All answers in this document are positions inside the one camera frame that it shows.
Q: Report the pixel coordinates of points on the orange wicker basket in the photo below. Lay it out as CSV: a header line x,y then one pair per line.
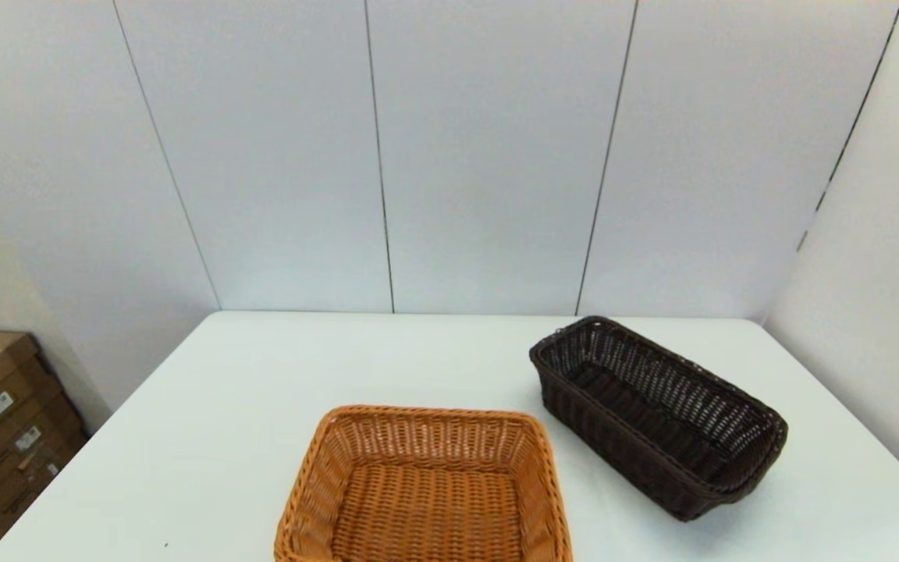
x,y
426,499

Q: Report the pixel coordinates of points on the dark brown wicker basket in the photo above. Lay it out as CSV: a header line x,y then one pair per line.
x,y
652,421

